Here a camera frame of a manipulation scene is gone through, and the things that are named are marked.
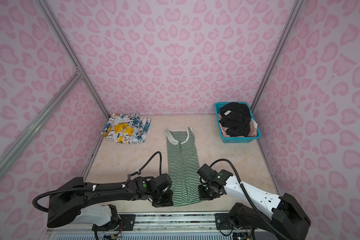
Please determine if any black garment in basket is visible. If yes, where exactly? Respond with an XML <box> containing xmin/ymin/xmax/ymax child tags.
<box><xmin>219</xmin><ymin>102</ymin><xmax>252</xmax><ymax>137</ymax></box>

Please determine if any white yellow blue printed garment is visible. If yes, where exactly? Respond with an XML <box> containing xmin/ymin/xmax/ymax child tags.
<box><xmin>101</xmin><ymin>114</ymin><xmax>151</xmax><ymax>144</ymax></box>

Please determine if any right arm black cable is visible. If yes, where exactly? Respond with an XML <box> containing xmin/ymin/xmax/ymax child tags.
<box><xmin>199</xmin><ymin>158</ymin><xmax>292</xmax><ymax>240</ymax></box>

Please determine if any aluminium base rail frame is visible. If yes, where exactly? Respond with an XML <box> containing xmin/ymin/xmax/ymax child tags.
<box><xmin>43</xmin><ymin>209</ymin><xmax>307</xmax><ymax>240</ymax></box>

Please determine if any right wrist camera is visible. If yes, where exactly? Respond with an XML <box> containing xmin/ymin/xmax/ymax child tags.
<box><xmin>197</xmin><ymin>164</ymin><xmax>218</xmax><ymax>185</ymax></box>

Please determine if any green white striped garment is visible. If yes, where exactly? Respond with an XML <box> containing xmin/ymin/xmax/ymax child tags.
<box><xmin>165</xmin><ymin>127</ymin><xmax>200</xmax><ymax>207</ymax></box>

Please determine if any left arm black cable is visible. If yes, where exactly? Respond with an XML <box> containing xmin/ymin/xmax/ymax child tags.
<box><xmin>32</xmin><ymin>151</ymin><xmax>163</xmax><ymax>214</ymax></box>

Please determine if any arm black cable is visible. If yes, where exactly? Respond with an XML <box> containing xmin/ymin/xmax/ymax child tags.
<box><xmin>32</xmin><ymin>151</ymin><xmax>163</xmax><ymax>214</ymax></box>
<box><xmin>199</xmin><ymin>158</ymin><xmax>292</xmax><ymax>240</ymax></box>

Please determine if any teal plastic laundry basket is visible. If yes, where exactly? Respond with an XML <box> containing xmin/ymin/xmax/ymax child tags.
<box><xmin>214</xmin><ymin>102</ymin><xmax>262</xmax><ymax>144</ymax></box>

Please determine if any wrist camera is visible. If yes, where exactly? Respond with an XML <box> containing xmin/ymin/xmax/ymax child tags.
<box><xmin>197</xmin><ymin>164</ymin><xmax>218</xmax><ymax>185</ymax></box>
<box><xmin>154</xmin><ymin>173</ymin><xmax>172</xmax><ymax>193</ymax></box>

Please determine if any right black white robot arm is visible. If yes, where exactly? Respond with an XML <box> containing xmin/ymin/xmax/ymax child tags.
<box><xmin>198</xmin><ymin>165</ymin><xmax>311</xmax><ymax>240</ymax></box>

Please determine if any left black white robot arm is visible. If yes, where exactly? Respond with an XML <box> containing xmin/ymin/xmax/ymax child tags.
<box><xmin>32</xmin><ymin>174</ymin><xmax>174</xmax><ymax>231</ymax></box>

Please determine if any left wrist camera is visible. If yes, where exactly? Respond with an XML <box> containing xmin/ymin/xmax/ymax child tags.
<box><xmin>154</xmin><ymin>173</ymin><xmax>172</xmax><ymax>193</ymax></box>

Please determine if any diagonal aluminium wall strut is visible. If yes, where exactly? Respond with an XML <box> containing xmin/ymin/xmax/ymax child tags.
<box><xmin>0</xmin><ymin>71</ymin><xmax>82</xmax><ymax>181</ymax></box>

